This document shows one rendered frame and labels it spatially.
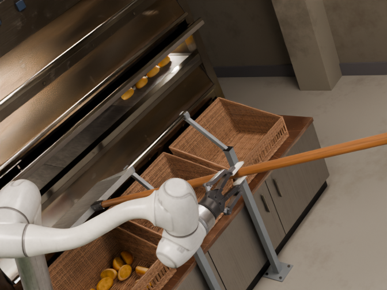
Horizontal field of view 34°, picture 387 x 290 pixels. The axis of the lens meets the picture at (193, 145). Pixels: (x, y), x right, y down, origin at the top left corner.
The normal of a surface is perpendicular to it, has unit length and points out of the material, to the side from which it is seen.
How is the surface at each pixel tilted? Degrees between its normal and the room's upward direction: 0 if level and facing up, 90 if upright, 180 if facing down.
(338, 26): 90
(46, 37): 70
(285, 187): 90
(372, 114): 0
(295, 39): 90
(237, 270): 90
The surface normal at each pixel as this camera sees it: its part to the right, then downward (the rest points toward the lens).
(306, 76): -0.53, 0.61
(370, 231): -0.35, -0.79
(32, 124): 0.58, -0.18
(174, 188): 0.10, -0.72
